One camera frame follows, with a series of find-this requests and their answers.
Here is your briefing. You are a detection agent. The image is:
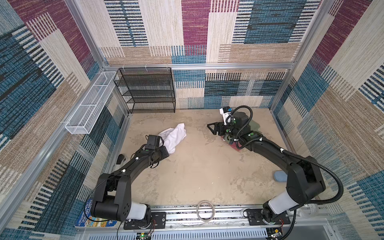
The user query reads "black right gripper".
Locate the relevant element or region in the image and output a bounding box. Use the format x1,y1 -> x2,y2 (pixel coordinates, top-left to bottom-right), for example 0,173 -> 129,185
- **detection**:
207,120 -> 241,138

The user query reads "white cloth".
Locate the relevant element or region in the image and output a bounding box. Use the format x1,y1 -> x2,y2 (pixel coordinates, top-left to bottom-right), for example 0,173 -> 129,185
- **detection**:
159,123 -> 187,154

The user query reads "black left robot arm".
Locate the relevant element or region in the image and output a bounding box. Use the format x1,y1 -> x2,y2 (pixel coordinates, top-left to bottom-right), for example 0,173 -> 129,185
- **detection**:
90,146 -> 169,222

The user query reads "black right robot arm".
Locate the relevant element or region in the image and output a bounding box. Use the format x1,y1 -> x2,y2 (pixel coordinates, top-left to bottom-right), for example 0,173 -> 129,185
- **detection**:
207,112 -> 326,223

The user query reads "maroon cloth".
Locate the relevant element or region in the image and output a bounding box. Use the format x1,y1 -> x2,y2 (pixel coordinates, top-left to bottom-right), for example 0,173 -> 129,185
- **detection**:
222,135 -> 242,151

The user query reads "black handheld tool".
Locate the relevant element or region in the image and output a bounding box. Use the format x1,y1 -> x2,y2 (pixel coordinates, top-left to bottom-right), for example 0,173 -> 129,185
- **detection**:
116,154 -> 126,165

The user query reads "light blue oblong pouch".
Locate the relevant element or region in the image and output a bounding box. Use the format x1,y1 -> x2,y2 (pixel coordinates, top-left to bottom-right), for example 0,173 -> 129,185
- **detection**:
273,171 -> 288,183

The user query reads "colourful book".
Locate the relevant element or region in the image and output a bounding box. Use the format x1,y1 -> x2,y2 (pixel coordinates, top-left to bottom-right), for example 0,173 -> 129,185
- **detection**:
75,199 -> 118,228

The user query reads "large clear tape roll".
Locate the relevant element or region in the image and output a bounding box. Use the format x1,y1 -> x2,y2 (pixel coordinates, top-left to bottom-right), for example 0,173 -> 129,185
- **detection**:
300,204 -> 319,218

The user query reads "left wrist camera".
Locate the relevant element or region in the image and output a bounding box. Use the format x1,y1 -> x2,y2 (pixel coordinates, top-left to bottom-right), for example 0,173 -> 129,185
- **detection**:
145,135 -> 164,150

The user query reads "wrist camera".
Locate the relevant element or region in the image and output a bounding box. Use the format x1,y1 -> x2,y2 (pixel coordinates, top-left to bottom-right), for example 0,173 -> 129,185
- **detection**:
220,106 -> 232,125
145,135 -> 164,150

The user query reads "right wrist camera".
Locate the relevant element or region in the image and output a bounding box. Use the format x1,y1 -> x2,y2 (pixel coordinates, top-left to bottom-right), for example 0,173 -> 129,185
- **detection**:
220,106 -> 232,125

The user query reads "black wire mesh shelf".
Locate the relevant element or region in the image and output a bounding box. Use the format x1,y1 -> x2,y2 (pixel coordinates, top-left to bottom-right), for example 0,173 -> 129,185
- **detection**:
115,67 -> 176,114

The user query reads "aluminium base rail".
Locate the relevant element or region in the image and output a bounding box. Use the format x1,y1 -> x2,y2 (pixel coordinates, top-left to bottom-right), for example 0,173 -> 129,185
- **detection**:
119,204 -> 338,240

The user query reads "white wire mesh basket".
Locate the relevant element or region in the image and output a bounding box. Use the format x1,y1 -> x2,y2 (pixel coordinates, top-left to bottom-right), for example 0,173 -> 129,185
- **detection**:
65,72 -> 117,135

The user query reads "black corrugated cable conduit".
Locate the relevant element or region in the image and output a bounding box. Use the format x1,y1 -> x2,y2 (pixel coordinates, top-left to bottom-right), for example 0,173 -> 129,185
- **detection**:
280,149 -> 345,205

